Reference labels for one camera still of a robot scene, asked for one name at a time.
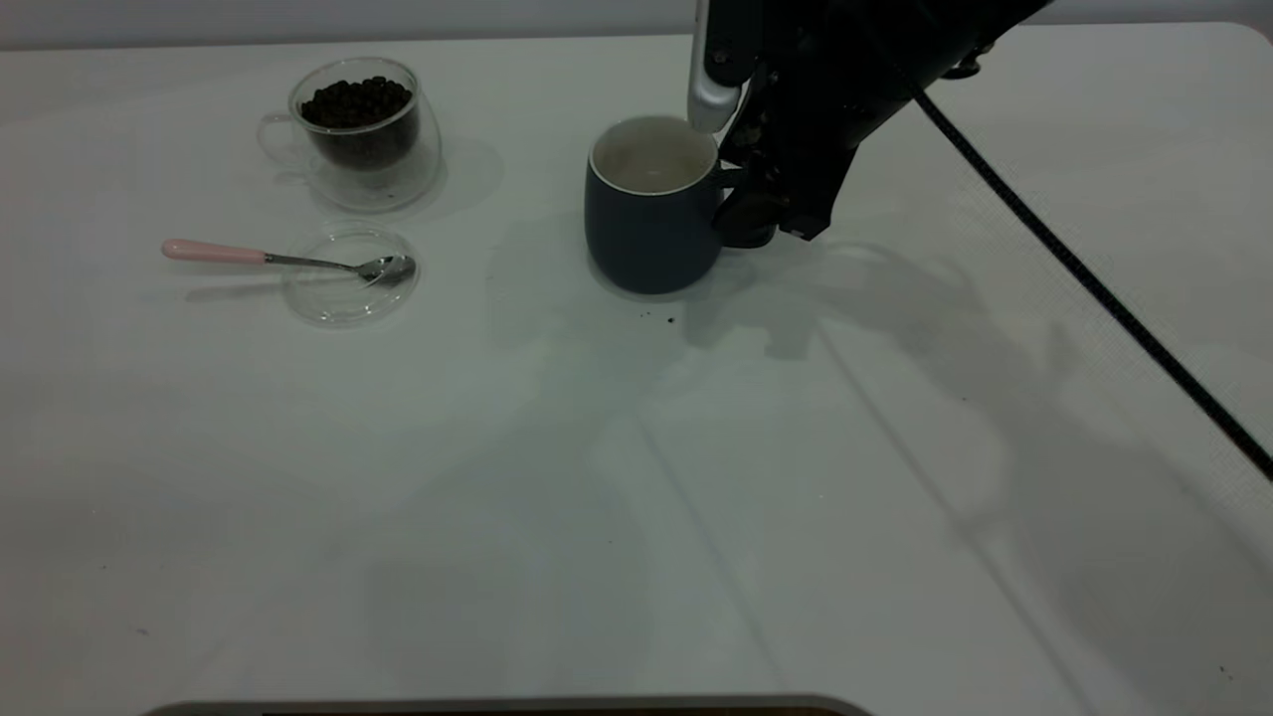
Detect dark coffee beans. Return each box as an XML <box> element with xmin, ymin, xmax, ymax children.
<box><xmin>300</xmin><ymin>78</ymin><xmax>415</xmax><ymax>168</ymax></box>

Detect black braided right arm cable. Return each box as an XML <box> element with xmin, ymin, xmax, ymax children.
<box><xmin>913</xmin><ymin>88</ymin><xmax>1273</xmax><ymax>481</ymax></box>

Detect dark blue ceramic mug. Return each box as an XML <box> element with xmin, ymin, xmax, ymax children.
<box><xmin>584</xmin><ymin>115</ymin><xmax>742</xmax><ymax>295</ymax></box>

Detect pink-handled metal spoon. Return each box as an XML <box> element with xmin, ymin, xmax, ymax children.
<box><xmin>162</xmin><ymin>239</ymin><xmax>417</xmax><ymax>287</ymax></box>

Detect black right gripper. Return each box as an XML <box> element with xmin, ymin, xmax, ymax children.
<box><xmin>713</xmin><ymin>0</ymin><xmax>936</xmax><ymax>250</ymax></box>

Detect clear double-wall glass cup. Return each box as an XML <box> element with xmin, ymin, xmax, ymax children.
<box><xmin>257</xmin><ymin>57</ymin><xmax>444</xmax><ymax>213</ymax></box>

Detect clear glass saucer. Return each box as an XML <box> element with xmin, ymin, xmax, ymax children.
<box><xmin>281</xmin><ymin>223</ymin><xmax>421</xmax><ymax>327</ymax></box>

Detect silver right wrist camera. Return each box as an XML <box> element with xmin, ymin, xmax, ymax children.
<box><xmin>688</xmin><ymin>0</ymin><xmax>767</xmax><ymax>134</ymax></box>

